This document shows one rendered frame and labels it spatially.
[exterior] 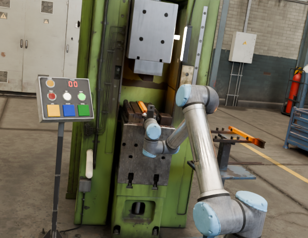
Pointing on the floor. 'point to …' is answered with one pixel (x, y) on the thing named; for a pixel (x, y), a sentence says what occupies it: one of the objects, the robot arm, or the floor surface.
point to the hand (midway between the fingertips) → (147, 113)
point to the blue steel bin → (300, 129)
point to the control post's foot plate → (53, 234)
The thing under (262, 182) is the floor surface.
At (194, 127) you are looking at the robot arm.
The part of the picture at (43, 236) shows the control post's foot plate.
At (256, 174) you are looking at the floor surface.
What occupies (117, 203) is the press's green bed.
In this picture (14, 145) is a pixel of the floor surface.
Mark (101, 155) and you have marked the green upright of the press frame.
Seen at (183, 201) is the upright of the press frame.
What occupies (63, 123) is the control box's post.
